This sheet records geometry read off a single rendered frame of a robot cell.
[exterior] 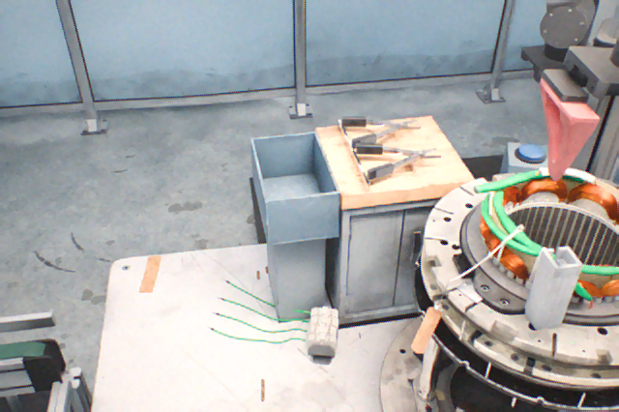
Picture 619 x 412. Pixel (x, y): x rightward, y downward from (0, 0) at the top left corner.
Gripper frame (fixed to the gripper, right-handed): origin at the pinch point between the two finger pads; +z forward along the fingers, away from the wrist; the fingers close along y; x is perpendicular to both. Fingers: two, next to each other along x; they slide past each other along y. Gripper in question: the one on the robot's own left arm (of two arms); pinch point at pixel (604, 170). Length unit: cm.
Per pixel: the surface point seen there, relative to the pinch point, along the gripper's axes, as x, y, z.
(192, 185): 182, -53, 129
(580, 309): 3.8, 6.4, 19.6
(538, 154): 42, 17, 23
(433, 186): 31.5, -2.6, 23.3
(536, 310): 2.5, 0.9, 18.8
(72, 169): 197, -106, 134
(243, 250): 51, -30, 54
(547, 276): 2.3, 0.5, 13.8
